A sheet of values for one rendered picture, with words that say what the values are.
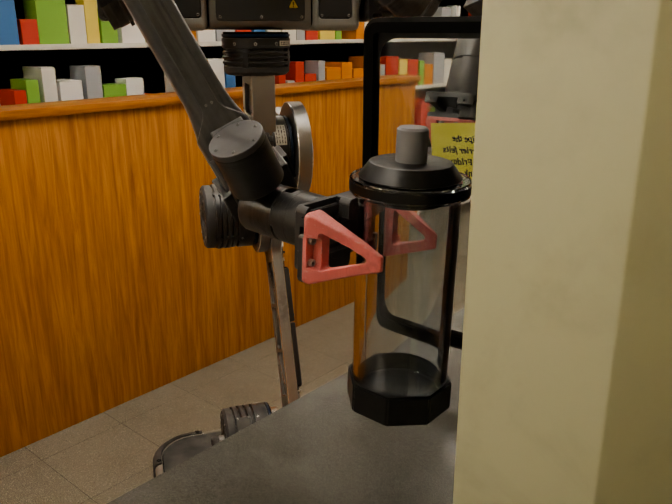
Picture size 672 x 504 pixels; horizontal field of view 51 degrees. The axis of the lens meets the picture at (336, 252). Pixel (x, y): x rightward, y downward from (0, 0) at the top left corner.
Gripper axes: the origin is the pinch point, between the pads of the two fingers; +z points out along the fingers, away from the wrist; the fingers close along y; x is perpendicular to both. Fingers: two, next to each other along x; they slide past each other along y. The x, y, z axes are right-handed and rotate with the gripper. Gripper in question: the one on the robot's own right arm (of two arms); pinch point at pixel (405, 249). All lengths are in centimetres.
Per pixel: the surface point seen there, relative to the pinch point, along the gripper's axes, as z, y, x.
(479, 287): 12.2, -8.6, -2.5
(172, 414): -154, 87, 128
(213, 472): -13.5, -11.9, 25.1
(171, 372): -175, 103, 125
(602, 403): 22.0, -8.8, 2.7
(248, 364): -162, 133, 129
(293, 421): -13.9, 0.6, 25.1
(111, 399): -175, 75, 125
